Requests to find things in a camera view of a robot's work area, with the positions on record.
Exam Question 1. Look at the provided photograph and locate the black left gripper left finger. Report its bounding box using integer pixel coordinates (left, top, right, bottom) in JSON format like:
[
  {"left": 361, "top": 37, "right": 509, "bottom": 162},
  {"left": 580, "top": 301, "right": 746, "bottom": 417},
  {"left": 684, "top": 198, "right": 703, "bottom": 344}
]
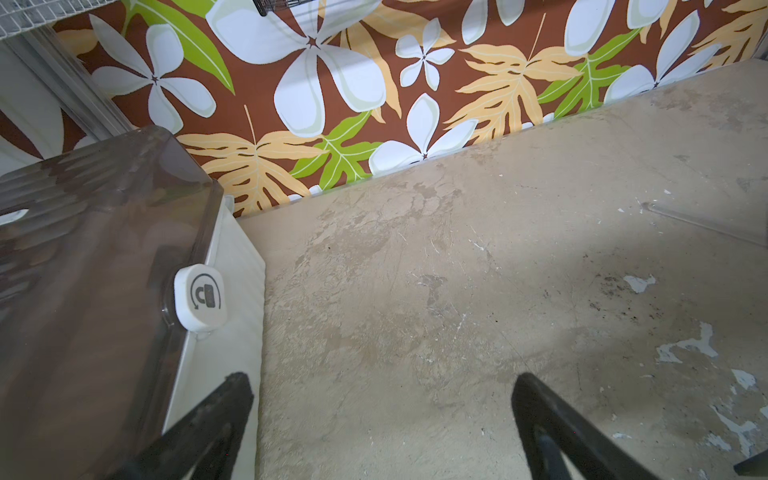
[{"left": 110, "top": 372, "right": 254, "bottom": 479}]

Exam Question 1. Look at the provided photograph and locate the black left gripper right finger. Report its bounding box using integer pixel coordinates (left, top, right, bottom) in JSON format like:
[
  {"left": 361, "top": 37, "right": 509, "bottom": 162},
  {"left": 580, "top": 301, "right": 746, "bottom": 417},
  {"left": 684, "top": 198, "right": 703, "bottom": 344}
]
[{"left": 511, "top": 372, "right": 656, "bottom": 479}]

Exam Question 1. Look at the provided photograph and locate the brown lid storage box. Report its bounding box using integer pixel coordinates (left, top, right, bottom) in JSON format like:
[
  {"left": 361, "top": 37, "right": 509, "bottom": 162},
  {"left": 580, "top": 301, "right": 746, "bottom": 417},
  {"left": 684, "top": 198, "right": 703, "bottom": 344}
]
[{"left": 1, "top": 127, "right": 266, "bottom": 479}]

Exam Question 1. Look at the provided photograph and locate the aluminium frame post left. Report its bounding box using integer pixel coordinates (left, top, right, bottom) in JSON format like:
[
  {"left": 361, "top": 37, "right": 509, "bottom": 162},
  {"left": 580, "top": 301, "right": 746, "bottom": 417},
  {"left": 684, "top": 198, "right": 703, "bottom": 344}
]
[{"left": 1, "top": 26, "right": 134, "bottom": 141}]

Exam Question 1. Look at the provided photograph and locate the black wire basket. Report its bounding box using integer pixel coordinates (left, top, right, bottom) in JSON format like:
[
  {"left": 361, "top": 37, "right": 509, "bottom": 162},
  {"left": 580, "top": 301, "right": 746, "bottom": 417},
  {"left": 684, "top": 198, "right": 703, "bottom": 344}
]
[{"left": 253, "top": 0, "right": 312, "bottom": 17}]

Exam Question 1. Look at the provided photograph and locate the white wire basket left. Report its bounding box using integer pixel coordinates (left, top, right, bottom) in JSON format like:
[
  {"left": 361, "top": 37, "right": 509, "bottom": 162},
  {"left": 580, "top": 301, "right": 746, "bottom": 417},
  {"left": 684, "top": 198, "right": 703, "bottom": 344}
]
[{"left": 0, "top": 0, "right": 115, "bottom": 40}]

